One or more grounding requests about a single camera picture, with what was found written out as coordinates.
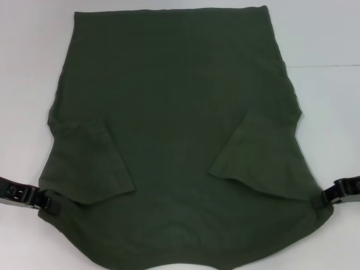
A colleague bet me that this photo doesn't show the dark green shirt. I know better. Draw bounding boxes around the dark green shirt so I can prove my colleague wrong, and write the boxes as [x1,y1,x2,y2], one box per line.
[36,4,335,270]

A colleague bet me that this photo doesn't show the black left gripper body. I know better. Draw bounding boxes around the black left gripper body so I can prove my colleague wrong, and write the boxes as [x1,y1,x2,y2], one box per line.
[0,176,39,210]

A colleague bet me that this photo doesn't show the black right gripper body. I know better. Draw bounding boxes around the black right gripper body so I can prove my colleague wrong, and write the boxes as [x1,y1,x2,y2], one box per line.
[333,174,360,204]

